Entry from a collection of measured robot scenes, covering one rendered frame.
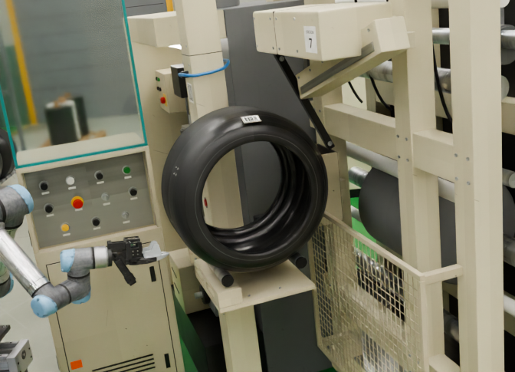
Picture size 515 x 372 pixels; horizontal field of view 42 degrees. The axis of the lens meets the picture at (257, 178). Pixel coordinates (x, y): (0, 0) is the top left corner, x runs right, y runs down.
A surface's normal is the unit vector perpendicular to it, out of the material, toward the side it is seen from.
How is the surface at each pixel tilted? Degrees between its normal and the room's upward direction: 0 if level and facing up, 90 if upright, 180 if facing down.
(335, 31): 90
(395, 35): 72
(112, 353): 90
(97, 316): 90
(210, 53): 90
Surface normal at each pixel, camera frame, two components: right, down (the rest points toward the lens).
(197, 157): -0.34, -0.22
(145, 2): -0.06, 0.28
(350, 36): 0.32, 0.22
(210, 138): -0.20, -0.39
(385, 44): 0.27, -0.08
